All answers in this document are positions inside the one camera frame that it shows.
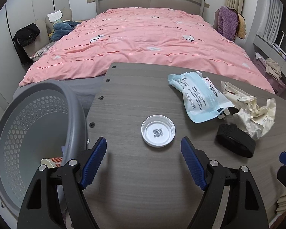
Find white paper on chair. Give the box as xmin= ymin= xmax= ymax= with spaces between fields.
xmin=47 ymin=10 xmax=63 ymax=23

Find yellow garment on chair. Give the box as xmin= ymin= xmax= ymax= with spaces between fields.
xmin=237 ymin=13 xmax=246 ymax=40

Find pink duvet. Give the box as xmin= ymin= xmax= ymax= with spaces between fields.
xmin=19 ymin=7 xmax=273 ymax=93

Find purple garment on chair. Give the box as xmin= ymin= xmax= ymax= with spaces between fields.
xmin=217 ymin=6 xmax=239 ymax=41

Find purple cardboard box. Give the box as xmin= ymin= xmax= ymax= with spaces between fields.
xmin=61 ymin=146 xmax=67 ymax=155

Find light blue plastic package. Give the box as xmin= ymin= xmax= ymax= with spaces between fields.
xmin=168 ymin=71 xmax=234 ymax=123

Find purple storage box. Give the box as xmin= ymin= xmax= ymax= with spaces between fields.
xmin=253 ymin=58 xmax=286 ymax=96

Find cream paper bag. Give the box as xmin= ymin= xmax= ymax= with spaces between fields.
xmin=221 ymin=81 xmax=276 ymax=141

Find white sheer curtain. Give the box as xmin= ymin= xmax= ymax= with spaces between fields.
xmin=263 ymin=0 xmax=284 ymax=45

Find grey perforated trash basket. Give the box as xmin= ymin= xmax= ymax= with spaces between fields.
xmin=0 ymin=80 xmax=87 ymax=216

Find beige armchair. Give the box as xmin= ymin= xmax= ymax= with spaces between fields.
xmin=22 ymin=7 xmax=73 ymax=60

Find red white paper cup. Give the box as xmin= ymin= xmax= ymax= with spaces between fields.
xmin=40 ymin=157 xmax=62 ymax=169

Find magazine on armchair seat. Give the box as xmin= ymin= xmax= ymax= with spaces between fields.
xmin=30 ymin=45 xmax=51 ymax=60

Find black clothes on chair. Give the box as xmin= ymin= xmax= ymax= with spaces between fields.
xmin=13 ymin=23 xmax=40 ymax=66

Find blue blanket pile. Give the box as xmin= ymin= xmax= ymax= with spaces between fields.
xmin=49 ymin=21 xmax=82 ymax=42

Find beige cloth on box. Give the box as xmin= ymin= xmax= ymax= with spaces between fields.
xmin=266 ymin=58 xmax=282 ymax=81

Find small white red carton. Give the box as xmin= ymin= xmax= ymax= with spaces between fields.
xmin=218 ymin=107 xmax=239 ymax=119

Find black elastic band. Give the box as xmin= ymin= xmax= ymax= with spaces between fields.
xmin=216 ymin=123 xmax=256 ymax=158

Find white round bottle cap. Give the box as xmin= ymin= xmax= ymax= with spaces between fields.
xmin=141 ymin=115 xmax=176 ymax=148

